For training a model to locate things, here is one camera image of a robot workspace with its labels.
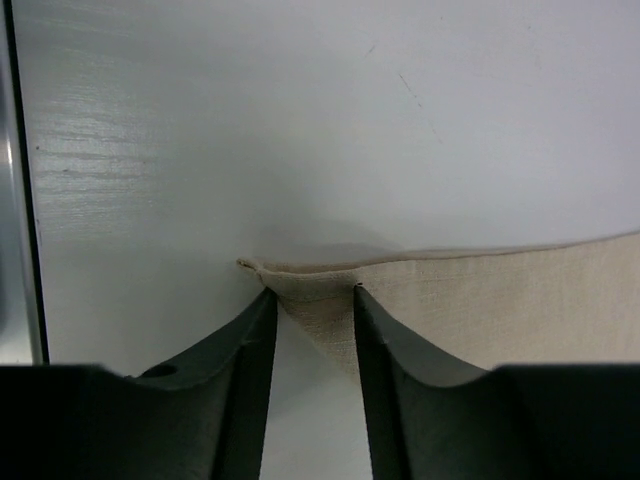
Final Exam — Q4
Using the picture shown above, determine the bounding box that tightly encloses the beige cloth napkin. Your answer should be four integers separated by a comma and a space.
238, 234, 639, 377

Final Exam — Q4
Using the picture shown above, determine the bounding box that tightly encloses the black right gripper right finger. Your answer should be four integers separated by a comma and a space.
353, 287, 639, 479

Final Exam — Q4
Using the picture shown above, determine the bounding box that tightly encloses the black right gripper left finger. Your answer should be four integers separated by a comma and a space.
1, 290, 278, 479

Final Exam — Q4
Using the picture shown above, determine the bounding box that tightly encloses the aluminium front mounting rail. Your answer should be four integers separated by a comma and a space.
1, 1, 49, 365

